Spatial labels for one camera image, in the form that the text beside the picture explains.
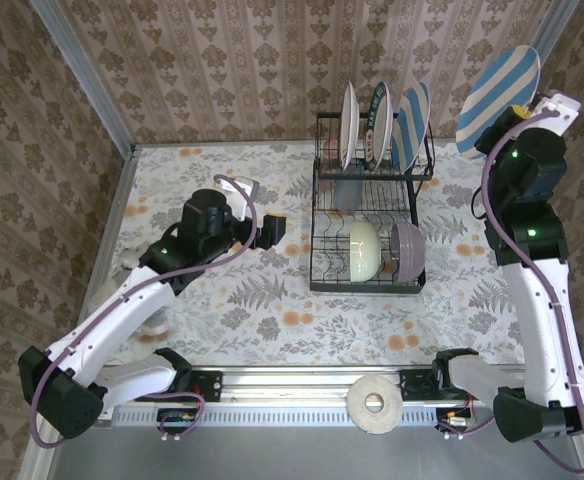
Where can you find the grey tape roll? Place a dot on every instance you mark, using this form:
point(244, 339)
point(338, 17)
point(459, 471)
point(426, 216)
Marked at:
point(357, 405)

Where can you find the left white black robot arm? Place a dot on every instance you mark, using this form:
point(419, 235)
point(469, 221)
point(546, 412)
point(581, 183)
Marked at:
point(122, 320)

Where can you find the white plate orange sunburst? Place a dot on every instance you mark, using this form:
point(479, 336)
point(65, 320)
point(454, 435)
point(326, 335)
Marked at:
point(348, 125)

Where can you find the aluminium table side rail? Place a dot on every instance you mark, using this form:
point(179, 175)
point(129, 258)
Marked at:
point(117, 200)

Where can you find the clear plastic cup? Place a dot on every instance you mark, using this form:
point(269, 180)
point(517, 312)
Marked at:
point(347, 192)

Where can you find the plate with dark green rim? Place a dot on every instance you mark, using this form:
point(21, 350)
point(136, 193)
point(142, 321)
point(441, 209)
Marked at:
point(379, 120)

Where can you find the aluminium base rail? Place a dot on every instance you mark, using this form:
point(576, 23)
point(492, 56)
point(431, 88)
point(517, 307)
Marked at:
point(297, 382)

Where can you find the small controller board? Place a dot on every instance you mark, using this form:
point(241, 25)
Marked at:
point(177, 419)
point(457, 421)

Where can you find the floral tablecloth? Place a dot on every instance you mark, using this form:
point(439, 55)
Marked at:
point(272, 325)

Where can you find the blue white striped plate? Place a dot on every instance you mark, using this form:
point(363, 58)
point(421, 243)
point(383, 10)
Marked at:
point(412, 125)
point(497, 95)

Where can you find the aluminium frame post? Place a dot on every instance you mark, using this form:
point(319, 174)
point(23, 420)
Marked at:
point(86, 75)
point(559, 20)

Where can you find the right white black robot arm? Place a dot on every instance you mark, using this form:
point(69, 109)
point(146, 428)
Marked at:
point(537, 325)

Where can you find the grey white plush toy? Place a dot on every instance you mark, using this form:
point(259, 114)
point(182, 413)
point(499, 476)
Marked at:
point(128, 258)

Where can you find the purple bowl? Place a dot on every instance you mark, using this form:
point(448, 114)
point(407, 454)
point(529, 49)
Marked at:
point(408, 250)

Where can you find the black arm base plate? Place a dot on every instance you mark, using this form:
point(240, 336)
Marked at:
point(414, 385)
point(209, 385)

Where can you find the pink transparent tumbler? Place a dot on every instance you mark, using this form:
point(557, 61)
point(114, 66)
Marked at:
point(329, 150)

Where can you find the pale green bowl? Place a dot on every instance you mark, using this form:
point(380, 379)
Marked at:
point(364, 250)

